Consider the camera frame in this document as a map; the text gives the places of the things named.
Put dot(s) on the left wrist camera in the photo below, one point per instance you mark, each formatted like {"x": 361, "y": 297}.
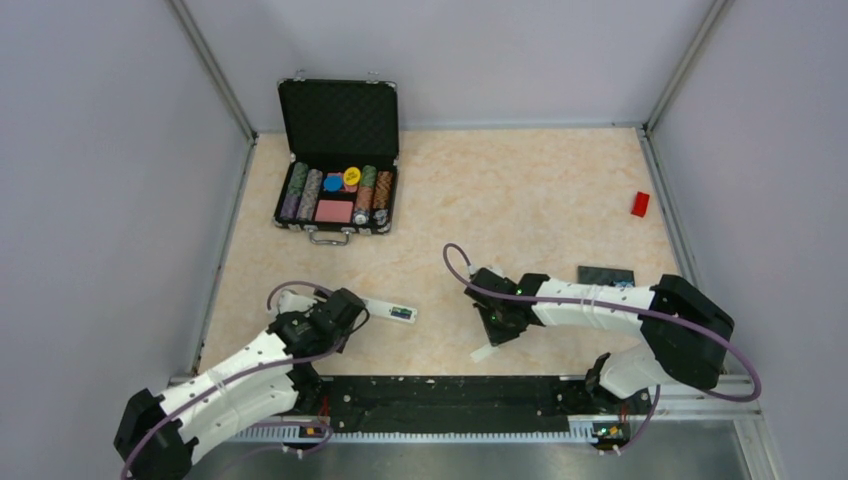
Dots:
{"x": 289, "y": 301}

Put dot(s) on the white remote control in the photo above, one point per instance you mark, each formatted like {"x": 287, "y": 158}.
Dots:
{"x": 381, "y": 309}

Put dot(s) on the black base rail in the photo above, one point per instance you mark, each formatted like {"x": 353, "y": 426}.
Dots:
{"x": 494, "y": 409}

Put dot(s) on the blue round chip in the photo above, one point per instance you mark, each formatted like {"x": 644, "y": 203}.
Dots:
{"x": 333, "y": 182}

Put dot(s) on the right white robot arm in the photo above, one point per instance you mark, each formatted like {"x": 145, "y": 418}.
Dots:
{"x": 675, "y": 324}

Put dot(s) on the black poker chip case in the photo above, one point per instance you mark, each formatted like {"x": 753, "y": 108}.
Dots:
{"x": 331, "y": 125}

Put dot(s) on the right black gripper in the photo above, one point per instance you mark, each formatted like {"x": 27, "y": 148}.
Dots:
{"x": 495, "y": 334}

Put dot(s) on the dark grey building baseplate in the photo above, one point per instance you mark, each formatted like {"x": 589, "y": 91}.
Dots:
{"x": 602, "y": 275}

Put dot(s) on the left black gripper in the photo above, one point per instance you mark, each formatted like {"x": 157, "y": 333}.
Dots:
{"x": 343, "y": 336}

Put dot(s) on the red building brick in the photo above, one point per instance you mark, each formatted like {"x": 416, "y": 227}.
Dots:
{"x": 640, "y": 204}

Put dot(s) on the white battery cover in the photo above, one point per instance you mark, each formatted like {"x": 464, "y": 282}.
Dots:
{"x": 483, "y": 353}

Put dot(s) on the pink playing card deck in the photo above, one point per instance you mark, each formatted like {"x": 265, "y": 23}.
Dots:
{"x": 334, "y": 211}

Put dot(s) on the yellow round chip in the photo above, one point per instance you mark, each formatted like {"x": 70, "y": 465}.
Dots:
{"x": 352, "y": 176}

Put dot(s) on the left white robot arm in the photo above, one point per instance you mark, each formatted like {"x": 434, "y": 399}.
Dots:
{"x": 163, "y": 435}

